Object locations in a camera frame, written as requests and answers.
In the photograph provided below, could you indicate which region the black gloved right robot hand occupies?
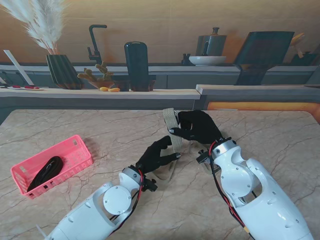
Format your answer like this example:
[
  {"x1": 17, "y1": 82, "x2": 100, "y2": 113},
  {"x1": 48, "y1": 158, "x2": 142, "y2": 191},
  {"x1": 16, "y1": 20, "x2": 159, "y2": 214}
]
[{"x1": 168, "y1": 109, "x2": 225, "y2": 145}]

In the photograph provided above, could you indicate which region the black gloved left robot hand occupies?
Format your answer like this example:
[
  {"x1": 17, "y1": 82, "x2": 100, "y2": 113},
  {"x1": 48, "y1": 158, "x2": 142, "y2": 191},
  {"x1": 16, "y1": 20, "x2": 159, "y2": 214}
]
[{"x1": 135, "y1": 135, "x2": 181, "y2": 174}]

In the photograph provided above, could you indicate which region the tan braided belt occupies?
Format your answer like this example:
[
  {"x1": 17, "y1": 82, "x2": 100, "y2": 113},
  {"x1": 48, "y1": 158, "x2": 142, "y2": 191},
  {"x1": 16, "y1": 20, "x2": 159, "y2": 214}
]
[{"x1": 149, "y1": 107, "x2": 193, "y2": 182}]

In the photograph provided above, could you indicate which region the pink plastic storage basket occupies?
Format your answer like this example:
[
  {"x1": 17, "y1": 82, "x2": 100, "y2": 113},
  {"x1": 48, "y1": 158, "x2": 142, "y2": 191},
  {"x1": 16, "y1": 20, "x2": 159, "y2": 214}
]
[{"x1": 10, "y1": 134, "x2": 94, "y2": 200}]

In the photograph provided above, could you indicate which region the dark brown braided belt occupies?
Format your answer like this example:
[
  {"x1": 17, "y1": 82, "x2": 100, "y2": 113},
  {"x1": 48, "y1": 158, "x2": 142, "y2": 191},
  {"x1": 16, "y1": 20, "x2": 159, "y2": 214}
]
[{"x1": 26, "y1": 155, "x2": 65, "y2": 193}]

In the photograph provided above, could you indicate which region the printed kitchen scene backdrop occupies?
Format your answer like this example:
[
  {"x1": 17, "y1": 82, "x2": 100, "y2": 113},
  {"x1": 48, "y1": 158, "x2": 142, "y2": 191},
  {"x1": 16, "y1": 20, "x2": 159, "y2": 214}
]
[{"x1": 0, "y1": 0, "x2": 320, "y2": 111}]

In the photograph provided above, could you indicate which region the red black left arm cable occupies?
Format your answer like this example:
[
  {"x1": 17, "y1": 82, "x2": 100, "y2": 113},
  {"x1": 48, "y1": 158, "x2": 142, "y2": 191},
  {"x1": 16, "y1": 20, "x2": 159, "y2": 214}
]
[{"x1": 107, "y1": 169, "x2": 146, "y2": 226}]

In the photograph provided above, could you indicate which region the red black arm cable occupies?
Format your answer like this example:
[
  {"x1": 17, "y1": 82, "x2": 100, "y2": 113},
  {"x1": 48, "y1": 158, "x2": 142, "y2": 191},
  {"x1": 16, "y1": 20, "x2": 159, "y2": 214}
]
[
  {"x1": 107, "y1": 169, "x2": 146, "y2": 226},
  {"x1": 208, "y1": 142, "x2": 256, "y2": 238}
]

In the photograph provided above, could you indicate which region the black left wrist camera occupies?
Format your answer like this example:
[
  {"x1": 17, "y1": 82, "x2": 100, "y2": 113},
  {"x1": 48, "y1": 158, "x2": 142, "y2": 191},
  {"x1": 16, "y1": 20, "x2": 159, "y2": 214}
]
[{"x1": 142, "y1": 177, "x2": 158, "y2": 193}]

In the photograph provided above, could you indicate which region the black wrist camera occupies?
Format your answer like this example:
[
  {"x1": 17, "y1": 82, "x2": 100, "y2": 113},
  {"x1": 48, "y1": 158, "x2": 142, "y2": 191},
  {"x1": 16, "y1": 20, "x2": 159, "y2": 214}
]
[
  {"x1": 196, "y1": 149, "x2": 212, "y2": 166},
  {"x1": 142, "y1": 177, "x2": 158, "y2": 193}
]

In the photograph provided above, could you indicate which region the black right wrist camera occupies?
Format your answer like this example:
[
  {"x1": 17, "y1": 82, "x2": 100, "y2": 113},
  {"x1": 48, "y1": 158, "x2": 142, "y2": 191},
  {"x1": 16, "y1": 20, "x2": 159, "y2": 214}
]
[{"x1": 196, "y1": 149, "x2": 212, "y2": 166}]

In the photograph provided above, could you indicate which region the red black right arm cable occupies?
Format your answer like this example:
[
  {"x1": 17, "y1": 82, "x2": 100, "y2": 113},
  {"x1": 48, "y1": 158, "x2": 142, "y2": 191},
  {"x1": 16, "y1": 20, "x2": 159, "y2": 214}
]
[{"x1": 208, "y1": 142, "x2": 256, "y2": 238}]

